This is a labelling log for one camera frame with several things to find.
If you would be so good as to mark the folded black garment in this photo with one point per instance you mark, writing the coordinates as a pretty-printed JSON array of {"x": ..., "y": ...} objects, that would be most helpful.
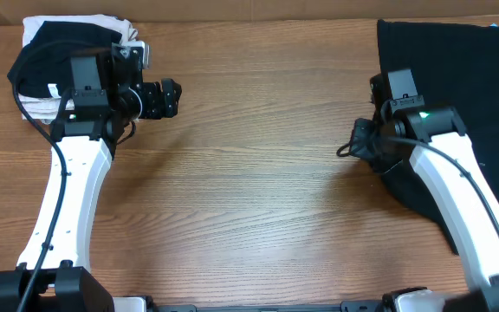
[{"x": 43, "y": 68}]

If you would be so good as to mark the black t-shirt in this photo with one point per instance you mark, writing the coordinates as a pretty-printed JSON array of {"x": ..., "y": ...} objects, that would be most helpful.
[{"x": 450, "y": 64}]

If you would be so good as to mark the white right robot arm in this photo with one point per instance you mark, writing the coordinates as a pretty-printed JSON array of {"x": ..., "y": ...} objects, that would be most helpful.
[{"x": 439, "y": 151}]

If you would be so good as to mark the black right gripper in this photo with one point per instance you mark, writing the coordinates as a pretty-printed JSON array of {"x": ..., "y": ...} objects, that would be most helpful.
[{"x": 359, "y": 146}]

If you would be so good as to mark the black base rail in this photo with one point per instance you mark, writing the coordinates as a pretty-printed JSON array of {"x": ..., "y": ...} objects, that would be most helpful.
[{"x": 345, "y": 306}]

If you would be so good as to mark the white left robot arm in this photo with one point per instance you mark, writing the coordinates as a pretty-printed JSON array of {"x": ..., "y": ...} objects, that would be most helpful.
[{"x": 96, "y": 113}]

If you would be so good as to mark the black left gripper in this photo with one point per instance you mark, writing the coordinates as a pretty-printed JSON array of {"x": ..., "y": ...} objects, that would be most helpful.
[{"x": 155, "y": 109}]

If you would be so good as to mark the folded white garment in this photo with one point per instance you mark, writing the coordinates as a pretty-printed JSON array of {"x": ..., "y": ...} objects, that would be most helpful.
[{"x": 45, "y": 109}]

